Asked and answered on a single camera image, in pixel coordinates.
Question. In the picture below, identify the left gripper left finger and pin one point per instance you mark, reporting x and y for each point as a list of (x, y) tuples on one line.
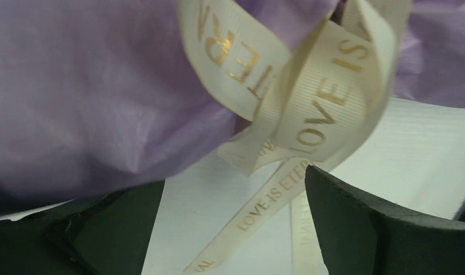
[(107, 235)]

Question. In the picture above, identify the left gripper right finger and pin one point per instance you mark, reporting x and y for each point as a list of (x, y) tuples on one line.
[(360, 233)]

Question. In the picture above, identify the pink purple wrapping paper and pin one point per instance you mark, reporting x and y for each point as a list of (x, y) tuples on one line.
[(95, 97)]

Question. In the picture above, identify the cream ribbon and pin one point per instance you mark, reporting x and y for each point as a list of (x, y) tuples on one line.
[(314, 105)]

